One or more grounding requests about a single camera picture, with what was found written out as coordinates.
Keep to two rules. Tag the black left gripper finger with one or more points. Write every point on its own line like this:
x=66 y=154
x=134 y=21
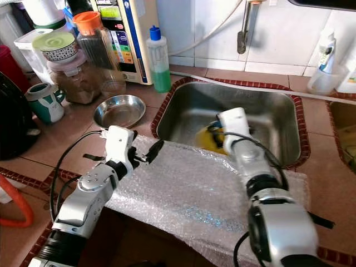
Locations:
x=154 y=151

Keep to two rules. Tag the yellow plastic cup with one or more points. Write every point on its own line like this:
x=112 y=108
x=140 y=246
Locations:
x=202 y=142

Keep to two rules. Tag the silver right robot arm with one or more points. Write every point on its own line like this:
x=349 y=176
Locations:
x=283 y=222

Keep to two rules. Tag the shallow steel bowl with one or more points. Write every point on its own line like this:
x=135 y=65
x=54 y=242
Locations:
x=119 y=110

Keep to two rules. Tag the clear bubble wrap sheet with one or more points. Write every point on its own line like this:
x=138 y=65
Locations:
x=200 y=194

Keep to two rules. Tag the stainless steel sink basin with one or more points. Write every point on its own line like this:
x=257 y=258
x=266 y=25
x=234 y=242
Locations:
x=346 y=133
x=272 y=111

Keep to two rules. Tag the green liquid bottle blue cap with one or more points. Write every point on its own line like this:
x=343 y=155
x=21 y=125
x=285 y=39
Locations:
x=160 y=72

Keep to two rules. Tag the brown powder jar pink lid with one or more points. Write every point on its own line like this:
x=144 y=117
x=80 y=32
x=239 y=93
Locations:
x=78 y=83

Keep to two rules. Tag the green and white mug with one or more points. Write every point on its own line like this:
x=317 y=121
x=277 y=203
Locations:
x=47 y=105

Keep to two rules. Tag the hanging chrome tap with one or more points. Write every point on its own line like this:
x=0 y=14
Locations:
x=243 y=33

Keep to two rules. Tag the clear plastic holder cup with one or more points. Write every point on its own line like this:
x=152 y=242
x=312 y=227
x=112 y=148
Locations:
x=322 y=84

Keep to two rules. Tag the cream water ionizer appliance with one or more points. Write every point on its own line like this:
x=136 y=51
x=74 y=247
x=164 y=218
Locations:
x=142 y=33

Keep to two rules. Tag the black round appliance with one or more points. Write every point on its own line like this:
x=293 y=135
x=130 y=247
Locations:
x=14 y=122

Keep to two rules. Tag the white plastic wrapper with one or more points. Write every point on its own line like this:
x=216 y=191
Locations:
x=4 y=194

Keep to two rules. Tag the white tube blue print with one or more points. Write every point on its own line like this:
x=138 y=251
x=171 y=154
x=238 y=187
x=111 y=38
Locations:
x=325 y=53

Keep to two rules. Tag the patterned bowl green lid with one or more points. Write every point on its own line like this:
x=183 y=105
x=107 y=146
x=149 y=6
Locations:
x=55 y=43

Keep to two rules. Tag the red plastic container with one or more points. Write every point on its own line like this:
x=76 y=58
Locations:
x=8 y=64

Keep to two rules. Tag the white dish soap bottle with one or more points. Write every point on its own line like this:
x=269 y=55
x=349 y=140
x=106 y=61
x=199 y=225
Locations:
x=349 y=80

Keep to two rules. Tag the glass jar orange lid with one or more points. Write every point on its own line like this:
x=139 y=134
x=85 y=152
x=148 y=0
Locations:
x=87 y=22

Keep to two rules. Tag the blue packet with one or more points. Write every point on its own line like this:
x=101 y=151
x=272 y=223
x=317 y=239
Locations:
x=71 y=19

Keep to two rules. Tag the clear container white lid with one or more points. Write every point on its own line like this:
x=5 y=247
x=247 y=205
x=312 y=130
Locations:
x=28 y=50

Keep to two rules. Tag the black bottle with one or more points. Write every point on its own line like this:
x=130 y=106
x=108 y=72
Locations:
x=80 y=4

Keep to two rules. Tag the translucent plastic canister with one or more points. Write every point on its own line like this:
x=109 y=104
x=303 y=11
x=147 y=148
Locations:
x=8 y=22

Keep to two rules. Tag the dark window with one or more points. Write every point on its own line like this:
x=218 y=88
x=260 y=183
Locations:
x=322 y=3

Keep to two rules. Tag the white jug green band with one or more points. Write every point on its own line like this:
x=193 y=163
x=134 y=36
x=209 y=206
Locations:
x=47 y=11

